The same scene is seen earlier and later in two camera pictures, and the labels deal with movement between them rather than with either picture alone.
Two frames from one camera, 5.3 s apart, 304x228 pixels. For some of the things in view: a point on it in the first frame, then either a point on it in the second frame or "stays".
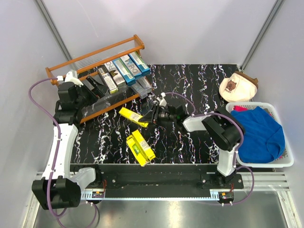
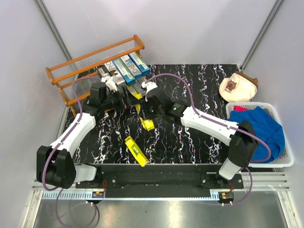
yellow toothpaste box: (139, 156) stays
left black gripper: (99, 90) → (128, 99)
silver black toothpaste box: (118, 78) stays
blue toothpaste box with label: (129, 78) stays
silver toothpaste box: (139, 89) stays
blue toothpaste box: (144, 69) stays
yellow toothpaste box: (144, 147) → (147, 124)
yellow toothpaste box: (133, 116) → (134, 92)
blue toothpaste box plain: (132, 66) stays
